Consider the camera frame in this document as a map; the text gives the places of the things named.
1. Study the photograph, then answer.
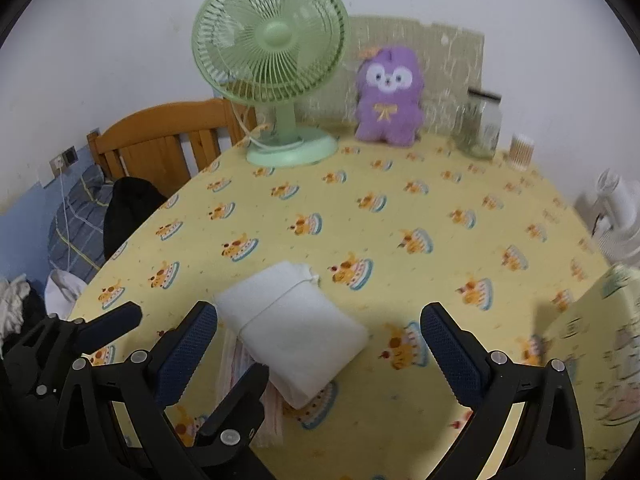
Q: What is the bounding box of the blue plaid bedding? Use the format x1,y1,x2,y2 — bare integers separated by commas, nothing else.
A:
47,165,121,276

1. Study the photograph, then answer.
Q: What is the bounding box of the cotton swab container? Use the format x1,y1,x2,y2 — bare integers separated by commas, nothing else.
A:
509,133,535,171

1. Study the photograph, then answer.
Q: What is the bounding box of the wooden chair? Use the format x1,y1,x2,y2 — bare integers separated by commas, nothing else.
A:
87,99,258,196

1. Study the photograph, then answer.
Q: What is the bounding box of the white towel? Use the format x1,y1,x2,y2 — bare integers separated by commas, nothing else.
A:
214,260,371,410

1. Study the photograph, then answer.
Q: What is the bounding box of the printed green wall sheet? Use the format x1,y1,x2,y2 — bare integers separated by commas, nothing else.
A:
300,14,486,136

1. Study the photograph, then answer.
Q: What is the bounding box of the green desk fan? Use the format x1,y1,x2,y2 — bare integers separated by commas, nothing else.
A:
191,0,351,168

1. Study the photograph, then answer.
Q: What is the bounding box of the purple plush toy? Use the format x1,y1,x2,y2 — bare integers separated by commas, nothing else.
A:
354,45,426,147

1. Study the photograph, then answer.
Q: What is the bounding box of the white cloth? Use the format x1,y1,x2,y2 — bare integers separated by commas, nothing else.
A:
45,269,90,318

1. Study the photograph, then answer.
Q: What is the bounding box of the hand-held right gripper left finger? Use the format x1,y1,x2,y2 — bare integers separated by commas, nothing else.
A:
59,301,219,480

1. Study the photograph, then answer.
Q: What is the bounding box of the white standing fan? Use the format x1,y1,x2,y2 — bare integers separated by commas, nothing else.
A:
574,170,640,266

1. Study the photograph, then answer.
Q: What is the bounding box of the black cloth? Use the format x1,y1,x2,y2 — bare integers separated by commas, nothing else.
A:
103,176,168,261

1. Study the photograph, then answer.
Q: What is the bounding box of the white cable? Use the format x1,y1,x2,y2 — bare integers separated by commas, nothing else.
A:
54,162,72,271

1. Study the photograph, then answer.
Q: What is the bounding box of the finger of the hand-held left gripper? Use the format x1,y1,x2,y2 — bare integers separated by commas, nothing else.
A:
10,302,144,402
170,365,276,480

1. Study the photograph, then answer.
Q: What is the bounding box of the grey knitted cloth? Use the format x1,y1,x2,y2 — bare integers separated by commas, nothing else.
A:
0,275,48,348

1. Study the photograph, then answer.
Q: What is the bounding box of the pink printed packet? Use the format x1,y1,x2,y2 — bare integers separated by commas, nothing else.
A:
217,327,288,450

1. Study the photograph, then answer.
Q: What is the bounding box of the wall socket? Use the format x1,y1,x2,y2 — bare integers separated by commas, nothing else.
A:
49,146,80,179

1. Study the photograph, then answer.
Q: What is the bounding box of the yellow printed fabric storage box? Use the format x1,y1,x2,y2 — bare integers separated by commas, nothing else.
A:
542,262,640,466

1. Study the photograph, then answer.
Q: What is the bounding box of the yellow cake print tablecloth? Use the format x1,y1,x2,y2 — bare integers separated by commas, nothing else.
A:
65,120,640,480

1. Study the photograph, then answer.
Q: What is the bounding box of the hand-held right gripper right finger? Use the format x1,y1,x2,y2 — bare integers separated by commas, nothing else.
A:
420,302,587,480

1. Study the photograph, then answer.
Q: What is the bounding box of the glass jar with lid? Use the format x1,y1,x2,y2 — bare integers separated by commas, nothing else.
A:
457,87,502,161

